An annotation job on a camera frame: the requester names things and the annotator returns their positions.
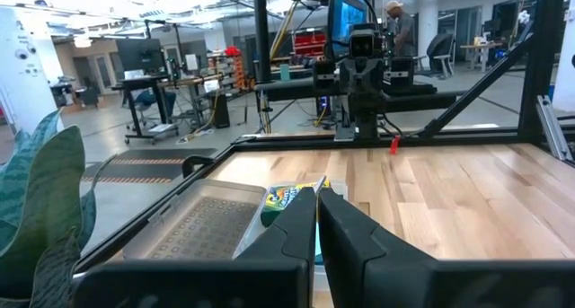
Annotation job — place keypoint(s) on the wooden table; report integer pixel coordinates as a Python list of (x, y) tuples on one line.
[(480, 46)]

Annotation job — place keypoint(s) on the person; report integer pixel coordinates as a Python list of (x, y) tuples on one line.
[(402, 27)]

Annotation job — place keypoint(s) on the black rolling desk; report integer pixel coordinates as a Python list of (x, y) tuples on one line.
[(144, 81)]

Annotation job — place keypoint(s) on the blue lit screen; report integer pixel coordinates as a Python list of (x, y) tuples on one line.
[(343, 11)]

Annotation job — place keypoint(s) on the red stacked bins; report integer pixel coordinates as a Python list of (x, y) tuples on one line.
[(234, 65)]

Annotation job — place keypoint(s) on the snake plant in white pot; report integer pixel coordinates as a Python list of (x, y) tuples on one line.
[(40, 200)]

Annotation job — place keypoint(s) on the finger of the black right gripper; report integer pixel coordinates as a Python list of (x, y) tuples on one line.
[(355, 76), (369, 76)]

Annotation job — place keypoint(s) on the small red tag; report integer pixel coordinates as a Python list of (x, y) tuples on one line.
[(395, 145)]

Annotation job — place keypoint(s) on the red storage shelf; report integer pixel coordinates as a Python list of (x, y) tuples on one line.
[(309, 43)]

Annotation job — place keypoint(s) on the white pillar with devices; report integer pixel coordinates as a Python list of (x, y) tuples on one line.
[(22, 74)]

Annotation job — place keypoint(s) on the small teal box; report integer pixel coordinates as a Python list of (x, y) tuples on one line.
[(285, 72)]

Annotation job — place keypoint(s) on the black computer monitor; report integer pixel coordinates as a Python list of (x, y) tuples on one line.
[(140, 54)]

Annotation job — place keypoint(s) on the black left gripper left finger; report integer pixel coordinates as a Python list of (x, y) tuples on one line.
[(202, 285)]

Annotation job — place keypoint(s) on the dark side table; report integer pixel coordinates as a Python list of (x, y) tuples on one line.
[(292, 90)]

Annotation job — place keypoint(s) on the clear plastic pencil case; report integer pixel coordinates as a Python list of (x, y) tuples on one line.
[(202, 227)]

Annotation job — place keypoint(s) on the black frame clamp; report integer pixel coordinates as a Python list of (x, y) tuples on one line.
[(197, 162)]

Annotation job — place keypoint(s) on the silver aluminium extrusion bar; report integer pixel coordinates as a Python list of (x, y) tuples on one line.
[(554, 128)]

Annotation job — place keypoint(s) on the black metal table frame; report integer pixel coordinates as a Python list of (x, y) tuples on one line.
[(449, 139)]

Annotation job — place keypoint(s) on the green yellow crayon box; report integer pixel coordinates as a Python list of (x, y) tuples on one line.
[(283, 200)]

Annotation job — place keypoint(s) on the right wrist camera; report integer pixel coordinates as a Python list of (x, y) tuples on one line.
[(361, 42)]

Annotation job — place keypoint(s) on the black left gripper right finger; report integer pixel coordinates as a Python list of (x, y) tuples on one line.
[(427, 285)]

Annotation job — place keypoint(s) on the dark mat with orange stripes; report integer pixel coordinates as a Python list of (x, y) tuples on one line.
[(148, 164)]

